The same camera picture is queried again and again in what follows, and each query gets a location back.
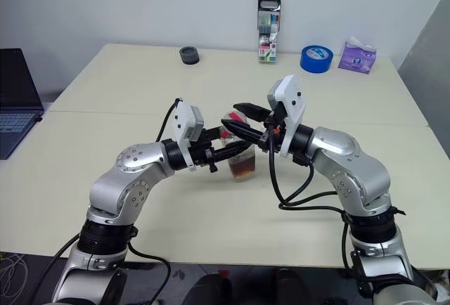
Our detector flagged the white thin cable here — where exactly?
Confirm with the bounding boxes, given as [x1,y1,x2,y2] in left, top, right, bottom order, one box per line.
[0,252,30,301]

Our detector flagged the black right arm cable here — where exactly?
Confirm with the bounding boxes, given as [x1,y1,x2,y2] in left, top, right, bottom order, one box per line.
[267,131,373,288]

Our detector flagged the blue tape roll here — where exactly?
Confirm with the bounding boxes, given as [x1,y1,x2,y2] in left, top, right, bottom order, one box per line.
[300,44,334,74]

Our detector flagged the marker pen pack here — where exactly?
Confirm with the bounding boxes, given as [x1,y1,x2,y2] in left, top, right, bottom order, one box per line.
[256,0,282,64]

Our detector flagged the purple tissue pack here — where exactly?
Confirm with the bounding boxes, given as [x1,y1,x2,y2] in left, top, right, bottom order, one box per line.
[337,35,378,75]

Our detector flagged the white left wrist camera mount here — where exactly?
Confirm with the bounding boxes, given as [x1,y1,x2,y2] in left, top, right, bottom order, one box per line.
[173,99,205,172]

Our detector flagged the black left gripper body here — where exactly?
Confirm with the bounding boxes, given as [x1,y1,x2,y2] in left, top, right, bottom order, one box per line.
[189,128,221,174]

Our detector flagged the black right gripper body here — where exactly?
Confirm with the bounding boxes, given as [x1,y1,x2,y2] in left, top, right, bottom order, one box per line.
[258,104,288,155]

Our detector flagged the dark rounded shape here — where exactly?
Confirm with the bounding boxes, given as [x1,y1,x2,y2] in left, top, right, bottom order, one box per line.
[182,273,233,305]

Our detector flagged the dark blue laptop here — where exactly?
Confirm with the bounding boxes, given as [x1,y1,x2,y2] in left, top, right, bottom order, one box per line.
[0,48,45,161]

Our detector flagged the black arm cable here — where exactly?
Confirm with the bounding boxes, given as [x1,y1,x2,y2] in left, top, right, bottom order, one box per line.
[41,98,186,305]
[267,131,373,288]

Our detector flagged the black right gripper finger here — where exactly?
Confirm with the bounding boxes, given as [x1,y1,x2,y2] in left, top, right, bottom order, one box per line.
[233,102,274,122]
[220,118,268,143]

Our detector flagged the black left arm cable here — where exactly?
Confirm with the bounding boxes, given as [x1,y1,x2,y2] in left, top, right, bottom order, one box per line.
[41,98,186,305]

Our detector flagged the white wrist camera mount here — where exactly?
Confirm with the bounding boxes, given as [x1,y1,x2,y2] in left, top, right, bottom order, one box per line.
[173,99,205,172]
[266,74,309,158]

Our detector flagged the clear red-label drink bottle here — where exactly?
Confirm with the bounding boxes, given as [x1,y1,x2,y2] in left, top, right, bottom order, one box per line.
[219,110,257,182]

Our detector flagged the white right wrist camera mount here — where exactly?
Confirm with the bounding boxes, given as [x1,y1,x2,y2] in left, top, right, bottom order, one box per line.
[266,74,309,158]

